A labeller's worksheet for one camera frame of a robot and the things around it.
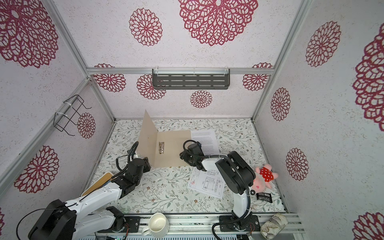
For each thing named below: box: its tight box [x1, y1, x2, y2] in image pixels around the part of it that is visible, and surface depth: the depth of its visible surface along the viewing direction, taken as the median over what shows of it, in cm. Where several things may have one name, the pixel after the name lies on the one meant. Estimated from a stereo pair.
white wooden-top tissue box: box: [81, 171, 115, 198], surface depth 85 cm
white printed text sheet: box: [190, 129, 220, 156], surface depth 112 cm
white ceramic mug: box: [141, 212, 170, 238], surface depth 71 cm
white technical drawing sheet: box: [187, 166, 226, 200], surface depth 89 cm
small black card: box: [256, 192, 273, 203], surface depth 82 cm
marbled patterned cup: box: [260, 213, 289, 240], surface depth 72 cm
